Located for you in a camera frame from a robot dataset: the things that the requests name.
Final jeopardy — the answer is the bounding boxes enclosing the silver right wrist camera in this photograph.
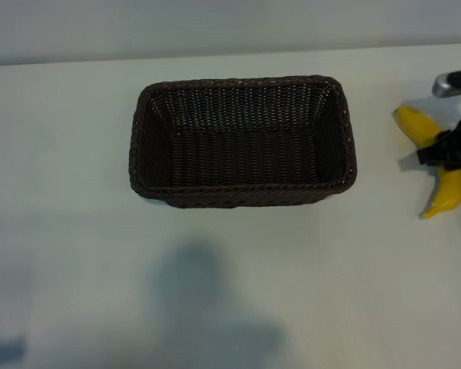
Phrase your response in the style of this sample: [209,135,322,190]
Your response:
[432,68,461,98]

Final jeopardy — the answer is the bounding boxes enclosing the yellow banana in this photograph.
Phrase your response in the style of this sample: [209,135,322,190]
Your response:
[392,106,461,220]

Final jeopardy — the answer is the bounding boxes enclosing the dark brown woven basket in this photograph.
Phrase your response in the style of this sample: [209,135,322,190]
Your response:
[128,75,358,210]

